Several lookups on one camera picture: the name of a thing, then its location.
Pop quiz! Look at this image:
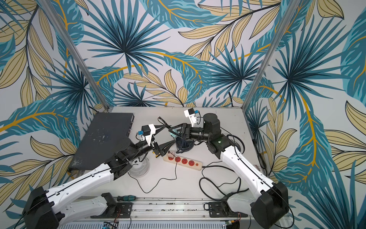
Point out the power strip black cable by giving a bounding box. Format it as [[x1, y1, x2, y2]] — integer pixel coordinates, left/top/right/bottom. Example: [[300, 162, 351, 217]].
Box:
[[198, 161, 250, 202]]

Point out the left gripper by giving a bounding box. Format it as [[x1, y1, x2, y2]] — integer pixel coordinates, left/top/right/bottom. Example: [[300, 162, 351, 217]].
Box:
[[126, 124, 173, 161]]

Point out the navy desk fan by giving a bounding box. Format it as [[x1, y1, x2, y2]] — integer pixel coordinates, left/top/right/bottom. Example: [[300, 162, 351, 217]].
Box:
[[227, 134, 246, 154], [175, 136, 194, 154]]

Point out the white fan black cable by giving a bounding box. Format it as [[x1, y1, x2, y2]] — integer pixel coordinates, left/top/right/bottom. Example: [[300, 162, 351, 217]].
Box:
[[128, 154, 178, 194]]

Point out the white desk fan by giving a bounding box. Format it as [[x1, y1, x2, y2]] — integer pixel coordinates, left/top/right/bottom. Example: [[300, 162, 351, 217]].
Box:
[[128, 157, 150, 178]]

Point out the teal USB power adapter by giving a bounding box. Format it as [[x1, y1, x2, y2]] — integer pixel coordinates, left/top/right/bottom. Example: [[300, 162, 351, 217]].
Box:
[[168, 129, 178, 137]]

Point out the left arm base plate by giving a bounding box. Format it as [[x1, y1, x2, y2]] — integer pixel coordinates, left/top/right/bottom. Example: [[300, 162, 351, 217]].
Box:
[[90, 202, 133, 219]]

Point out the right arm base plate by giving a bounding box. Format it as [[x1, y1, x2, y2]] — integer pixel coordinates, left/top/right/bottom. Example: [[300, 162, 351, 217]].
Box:
[[204, 202, 248, 218]]

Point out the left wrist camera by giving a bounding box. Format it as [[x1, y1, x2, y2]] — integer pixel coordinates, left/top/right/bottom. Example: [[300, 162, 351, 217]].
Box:
[[137, 124, 156, 146]]

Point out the aluminium rail frame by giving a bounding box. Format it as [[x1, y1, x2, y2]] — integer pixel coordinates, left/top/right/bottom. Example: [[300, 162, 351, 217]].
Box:
[[58, 198, 260, 229]]

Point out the green handled screwdriver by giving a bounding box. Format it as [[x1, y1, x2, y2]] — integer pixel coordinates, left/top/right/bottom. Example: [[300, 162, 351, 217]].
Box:
[[117, 195, 136, 202]]

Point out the beige red power strip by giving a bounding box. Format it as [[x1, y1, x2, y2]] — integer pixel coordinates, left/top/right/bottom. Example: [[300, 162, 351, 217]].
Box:
[[163, 154, 203, 171]]

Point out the dark grey board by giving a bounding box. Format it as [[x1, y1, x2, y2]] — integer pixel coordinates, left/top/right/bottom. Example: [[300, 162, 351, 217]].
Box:
[[68, 113, 134, 172]]

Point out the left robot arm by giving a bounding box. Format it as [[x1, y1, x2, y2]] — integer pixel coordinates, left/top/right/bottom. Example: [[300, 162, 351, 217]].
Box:
[[22, 137, 175, 229]]

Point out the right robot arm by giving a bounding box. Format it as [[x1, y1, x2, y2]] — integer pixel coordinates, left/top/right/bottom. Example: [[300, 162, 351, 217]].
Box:
[[169, 113, 290, 229]]

